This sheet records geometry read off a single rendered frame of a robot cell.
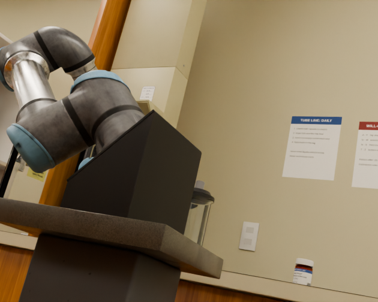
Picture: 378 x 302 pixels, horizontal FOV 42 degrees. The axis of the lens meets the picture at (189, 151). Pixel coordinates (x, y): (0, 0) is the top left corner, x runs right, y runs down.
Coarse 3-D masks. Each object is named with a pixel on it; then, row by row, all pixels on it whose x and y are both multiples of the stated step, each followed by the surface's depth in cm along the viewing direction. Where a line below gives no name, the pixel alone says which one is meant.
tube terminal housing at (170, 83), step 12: (120, 72) 208; (132, 72) 205; (144, 72) 202; (156, 72) 199; (168, 72) 196; (180, 72) 199; (132, 84) 202; (144, 84) 199; (156, 84) 197; (168, 84) 194; (180, 84) 199; (156, 96) 194; (168, 96) 192; (180, 96) 200; (168, 108) 192; (180, 108) 200; (168, 120) 193
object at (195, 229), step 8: (200, 192) 149; (192, 200) 149; (200, 200) 149; (208, 200) 150; (192, 208) 148; (200, 208) 148; (208, 208) 150; (192, 216) 147; (200, 216) 148; (192, 224) 146; (200, 224) 147; (184, 232) 146; (192, 232) 146; (200, 232) 147; (200, 240) 147
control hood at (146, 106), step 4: (136, 100) 183; (140, 100) 182; (144, 100) 181; (148, 100) 180; (140, 104) 182; (144, 104) 181; (148, 104) 181; (152, 104) 182; (144, 108) 182; (148, 108) 181; (152, 108) 183; (156, 108) 185; (144, 112) 183; (148, 112) 182; (160, 112) 187
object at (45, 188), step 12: (72, 156) 192; (24, 168) 175; (60, 168) 188; (72, 168) 192; (12, 180) 172; (24, 180) 175; (36, 180) 179; (48, 180) 183; (60, 180) 188; (12, 192) 172; (24, 192) 175; (36, 192) 179; (48, 192) 183; (60, 192) 188; (48, 204) 183; (60, 204) 188
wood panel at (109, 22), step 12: (108, 0) 215; (120, 0) 223; (108, 12) 216; (120, 12) 223; (96, 24) 212; (108, 24) 216; (120, 24) 223; (96, 36) 210; (108, 36) 216; (120, 36) 224; (96, 48) 210; (108, 48) 217; (96, 60) 210; (108, 60) 217
